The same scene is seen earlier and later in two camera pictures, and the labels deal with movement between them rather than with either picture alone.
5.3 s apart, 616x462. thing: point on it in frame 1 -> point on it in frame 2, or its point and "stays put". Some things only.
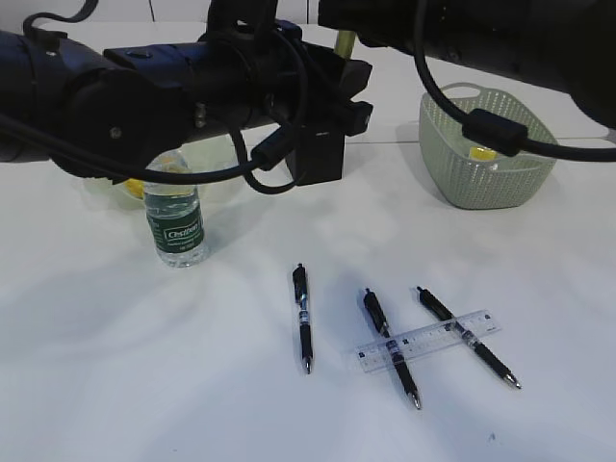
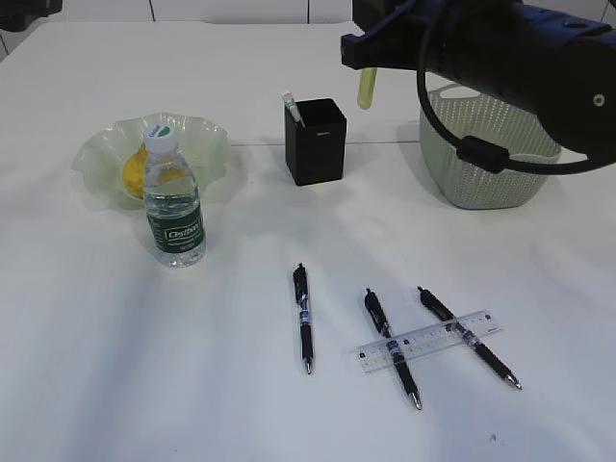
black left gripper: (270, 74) -> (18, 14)
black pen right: (447, 317) stays put
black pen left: (299, 282) stays put
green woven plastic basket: (472, 175) stays put
